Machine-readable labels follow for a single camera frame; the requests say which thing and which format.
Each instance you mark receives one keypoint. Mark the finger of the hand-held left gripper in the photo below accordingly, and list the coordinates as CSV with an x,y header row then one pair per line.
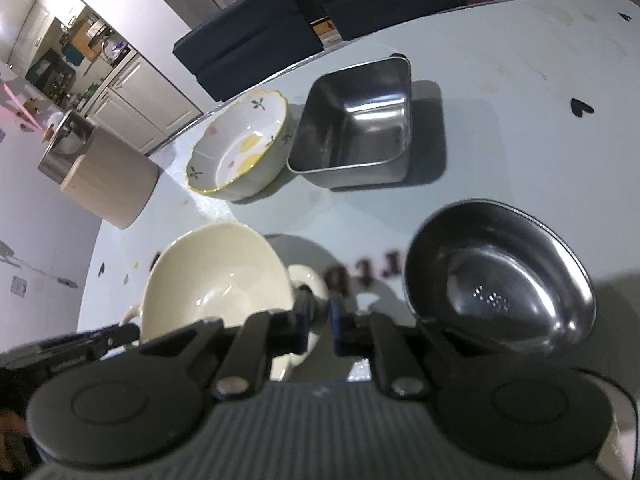
x,y
100,341

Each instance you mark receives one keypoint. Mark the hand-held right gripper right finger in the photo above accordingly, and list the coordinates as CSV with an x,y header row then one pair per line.
x,y
336,322

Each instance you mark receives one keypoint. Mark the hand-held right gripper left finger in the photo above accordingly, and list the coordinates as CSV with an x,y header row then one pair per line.
x,y
302,320

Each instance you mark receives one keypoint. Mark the oval steel bowl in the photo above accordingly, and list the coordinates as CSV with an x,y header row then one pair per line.
x,y
500,280

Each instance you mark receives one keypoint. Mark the floral bowl with yellow rim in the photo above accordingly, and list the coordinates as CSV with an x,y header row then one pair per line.
x,y
240,140

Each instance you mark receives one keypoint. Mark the square steel container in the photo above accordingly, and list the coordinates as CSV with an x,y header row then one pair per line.
x,y
355,125

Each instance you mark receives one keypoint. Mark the beige thermos jug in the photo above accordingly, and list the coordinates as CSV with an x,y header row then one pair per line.
x,y
105,180

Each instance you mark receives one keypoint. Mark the white kitchen base cabinet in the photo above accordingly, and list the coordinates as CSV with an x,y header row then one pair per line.
x,y
135,105

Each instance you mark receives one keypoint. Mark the white heart-print tablecloth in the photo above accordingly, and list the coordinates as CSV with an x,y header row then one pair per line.
x,y
510,90

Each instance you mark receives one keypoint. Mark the yellow white packaging box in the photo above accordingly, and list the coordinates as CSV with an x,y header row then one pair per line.
x,y
327,30

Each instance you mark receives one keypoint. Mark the white kitchen wall cabinet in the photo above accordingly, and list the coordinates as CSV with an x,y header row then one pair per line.
x,y
40,15

